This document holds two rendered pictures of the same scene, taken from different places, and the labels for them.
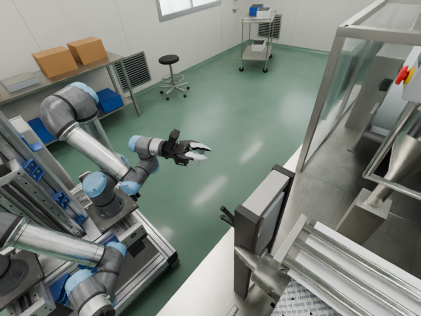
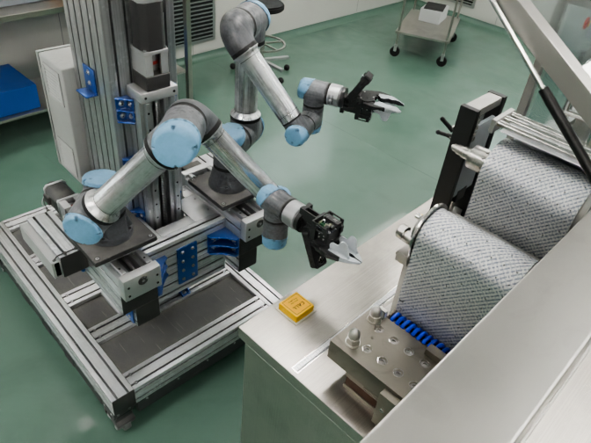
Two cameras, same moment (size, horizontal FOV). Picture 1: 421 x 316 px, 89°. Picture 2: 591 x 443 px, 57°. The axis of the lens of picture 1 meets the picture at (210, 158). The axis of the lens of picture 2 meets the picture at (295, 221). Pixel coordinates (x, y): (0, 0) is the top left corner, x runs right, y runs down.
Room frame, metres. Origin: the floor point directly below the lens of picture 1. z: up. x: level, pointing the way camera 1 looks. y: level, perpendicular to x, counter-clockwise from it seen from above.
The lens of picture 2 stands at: (-1.04, 0.46, 2.03)
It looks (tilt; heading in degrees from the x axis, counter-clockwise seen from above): 38 degrees down; 355
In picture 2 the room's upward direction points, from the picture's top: 6 degrees clockwise
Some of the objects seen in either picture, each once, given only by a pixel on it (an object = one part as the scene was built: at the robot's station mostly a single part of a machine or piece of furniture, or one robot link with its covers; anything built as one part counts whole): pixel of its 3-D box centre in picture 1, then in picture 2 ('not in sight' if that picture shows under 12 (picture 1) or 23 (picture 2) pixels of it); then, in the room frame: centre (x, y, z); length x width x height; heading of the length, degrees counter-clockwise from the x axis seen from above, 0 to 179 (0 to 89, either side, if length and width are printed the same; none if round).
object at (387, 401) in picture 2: not in sight; (395, 420); (-0.37, 0.13, 0.97); 0.10 x 0.03 x 0.11; 44
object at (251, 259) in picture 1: (247, 256); (462, 150); (0.18, -0.06, 1.34); 0.06 x 0.03 x 0.03; 44
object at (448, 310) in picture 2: not in sight; (445, 308); (-0.19, 0.02, 1.13); 0.23 x 0.01 x 0.18; 44
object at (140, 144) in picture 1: (143, 145); (314, 90); (0.74, 0.29, 1.21); 0.11 x 0.08 x 0.09; 68
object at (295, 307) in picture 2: not in sight; (295, 307); (0.00, 0.34, 0.91); 0.07 x 0.07 x 0.02; 44
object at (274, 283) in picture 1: (272, 276); (482, 160); (0.14, -0.10, 1.34); 0.06 x 0.06 x 0.06; 44
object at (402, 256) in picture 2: not in sight; (404, 275); (0.00, 0.07, 1.05); 0.06 x 0.05 x 0.31; 44
